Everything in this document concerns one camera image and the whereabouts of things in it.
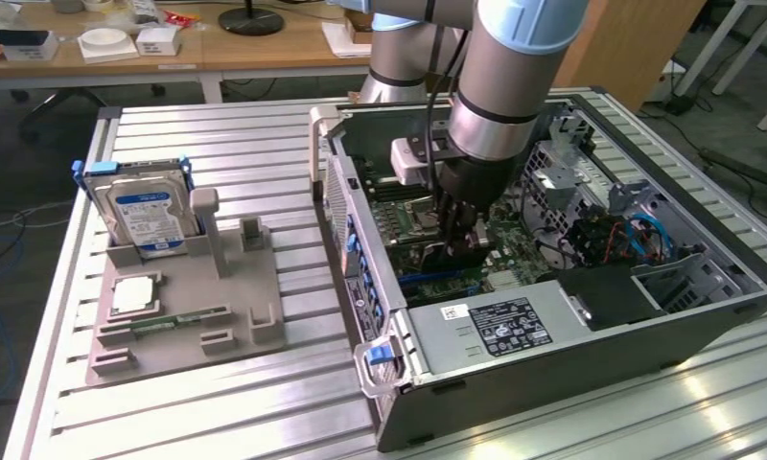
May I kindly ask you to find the CPU socket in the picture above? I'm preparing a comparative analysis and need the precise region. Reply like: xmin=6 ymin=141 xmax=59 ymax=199
xmin=403 ymin=195 xmax=445 ymax=240

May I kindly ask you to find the blue floor cable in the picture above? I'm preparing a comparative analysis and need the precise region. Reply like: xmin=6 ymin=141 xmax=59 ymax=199
xmin=0 ymin=224 xmax=31 ymax=414

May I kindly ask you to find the blue expansion slot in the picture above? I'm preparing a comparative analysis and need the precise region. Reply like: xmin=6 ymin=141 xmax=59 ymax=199
xmin=394 ymin=269 xmax=470 ymax=286

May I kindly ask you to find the small white labelled box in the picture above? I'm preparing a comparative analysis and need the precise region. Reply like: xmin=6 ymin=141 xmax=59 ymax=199
xmin=134 ymin=26 xmax=185 ymax=57

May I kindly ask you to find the black air duct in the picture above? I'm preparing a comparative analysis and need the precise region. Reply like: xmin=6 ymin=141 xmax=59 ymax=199
xmin=560 ymin=267 xmax=666 ymax=333

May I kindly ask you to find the black wire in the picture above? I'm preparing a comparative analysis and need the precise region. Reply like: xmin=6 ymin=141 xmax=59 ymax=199
xmin=517 ymin=176 xmax=581 ymax=269

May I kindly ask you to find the blue data wire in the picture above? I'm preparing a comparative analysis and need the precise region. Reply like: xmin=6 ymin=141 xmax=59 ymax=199
xmin=626 ymin=213 xmax=678 ymax=264

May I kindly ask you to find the white table frame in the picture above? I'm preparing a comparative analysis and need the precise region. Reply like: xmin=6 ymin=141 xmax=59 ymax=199
xmin=670 ymin=0 xmax=767 ymax=97

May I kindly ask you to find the wooden cabinet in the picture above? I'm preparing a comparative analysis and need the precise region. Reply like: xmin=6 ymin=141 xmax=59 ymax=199
xmin=549 ymin=0 xmax=709 ymax=112

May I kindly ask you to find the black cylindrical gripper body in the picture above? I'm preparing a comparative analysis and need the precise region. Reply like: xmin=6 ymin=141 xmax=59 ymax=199
xmin=439 ymin=152 xmax=521 ymax=218

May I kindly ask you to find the gray power supply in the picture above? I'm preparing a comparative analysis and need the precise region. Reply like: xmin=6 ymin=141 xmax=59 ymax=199
xmin=393 ymin=280 xmax=594 ymax=380

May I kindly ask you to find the thin red wire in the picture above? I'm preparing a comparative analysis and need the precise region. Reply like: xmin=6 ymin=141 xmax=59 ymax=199
xmin=598 ymin=219 xmax=636 ymax=264

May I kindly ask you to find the brown cardboard box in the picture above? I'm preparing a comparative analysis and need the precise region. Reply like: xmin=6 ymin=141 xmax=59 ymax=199
xmin=345 ymin=9 xmax=379 ymax=44

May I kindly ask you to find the green motherboard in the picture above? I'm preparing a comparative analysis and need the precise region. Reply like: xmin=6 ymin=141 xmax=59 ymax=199
xmin=357 ymin=162 xmax=552 ymax=308

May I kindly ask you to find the hard disk blue label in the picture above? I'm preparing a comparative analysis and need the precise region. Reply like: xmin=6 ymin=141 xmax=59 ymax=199
xmin=83 ymin=170 xmax=191 ymax=261

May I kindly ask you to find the metal disk bay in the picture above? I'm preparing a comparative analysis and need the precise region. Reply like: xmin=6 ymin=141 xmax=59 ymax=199
xmin=629 ymin=253 xmax=751 ymax=316

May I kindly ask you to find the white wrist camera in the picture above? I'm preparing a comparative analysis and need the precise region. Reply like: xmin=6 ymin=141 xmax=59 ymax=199
xmin=389 ymin=137 xmax=445 ymax=186

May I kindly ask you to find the blue disk carrier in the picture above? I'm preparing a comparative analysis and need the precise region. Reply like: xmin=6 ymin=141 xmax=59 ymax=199
xmin=70 ymin=155 xmax=198 ymax=241

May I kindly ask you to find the black power brick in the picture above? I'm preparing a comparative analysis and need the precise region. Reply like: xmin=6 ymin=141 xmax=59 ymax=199
xmin=661 ymin=95 xmax=698 ymax=117

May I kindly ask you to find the gray parts rack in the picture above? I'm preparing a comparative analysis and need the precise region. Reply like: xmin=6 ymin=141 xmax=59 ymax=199
xmin=83 ymin=186 xmax=289 ymax=388

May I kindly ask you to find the black round lamp base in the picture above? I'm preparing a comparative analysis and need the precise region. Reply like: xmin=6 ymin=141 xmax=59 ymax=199
xmin=218 ymin=0 xmax=289 ymax=37

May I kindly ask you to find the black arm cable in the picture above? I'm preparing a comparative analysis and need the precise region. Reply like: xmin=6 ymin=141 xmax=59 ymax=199
xmin=423 ymin=0 xmax=473 ymax=193

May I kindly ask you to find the metal drive cage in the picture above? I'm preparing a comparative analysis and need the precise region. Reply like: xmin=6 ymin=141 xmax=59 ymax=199
xmin=524 ymin=107 xmax=622 ymax=215

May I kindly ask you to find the white paper stack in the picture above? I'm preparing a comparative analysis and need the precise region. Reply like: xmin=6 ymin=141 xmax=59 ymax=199
xmin=322 ymin=21 xmax=377 ymax=58

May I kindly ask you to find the green RAM stick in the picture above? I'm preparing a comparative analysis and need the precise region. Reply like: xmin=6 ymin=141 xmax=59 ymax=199
xmin=127 ymin=309 xmax=223 ymax=335

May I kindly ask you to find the white box round hollow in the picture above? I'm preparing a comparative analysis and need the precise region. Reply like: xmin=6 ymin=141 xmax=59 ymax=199
xmin=76 ymin=27 xmax=142 ymax=65

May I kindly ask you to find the red packet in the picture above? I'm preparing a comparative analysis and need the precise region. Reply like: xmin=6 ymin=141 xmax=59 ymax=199
xmin=164 ymin=11 xmax=205 ymax=31

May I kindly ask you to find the silver CPU chip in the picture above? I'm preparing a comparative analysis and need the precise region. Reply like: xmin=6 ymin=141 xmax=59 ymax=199
xmin=112 ymin=276 xmax=156 ymax=311

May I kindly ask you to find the open black PC case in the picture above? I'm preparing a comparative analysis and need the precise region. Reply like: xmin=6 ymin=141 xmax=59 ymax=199
xmin=309 ymin=93 xmax=767 ymax=454

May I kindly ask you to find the white box black insert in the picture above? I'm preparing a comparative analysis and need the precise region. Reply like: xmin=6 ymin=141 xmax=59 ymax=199
xmin=0 ymin=29 xmax=63 ymax=62

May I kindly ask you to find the wooden desk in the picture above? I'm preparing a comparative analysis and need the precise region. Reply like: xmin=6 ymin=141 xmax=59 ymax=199
xmin=0 ymin=0 xmax=552 ymax=104

